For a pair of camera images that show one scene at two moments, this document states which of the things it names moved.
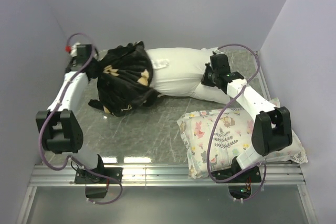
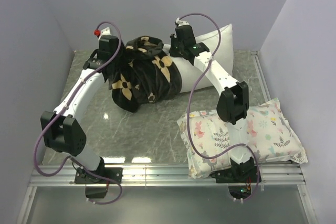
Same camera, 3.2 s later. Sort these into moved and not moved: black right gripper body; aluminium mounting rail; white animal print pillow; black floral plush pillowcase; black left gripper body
Moved: black right gripper body; black floral plush pillowcase; black left gripper body
Not moved: aluminium mounting rail; white animal print pillow
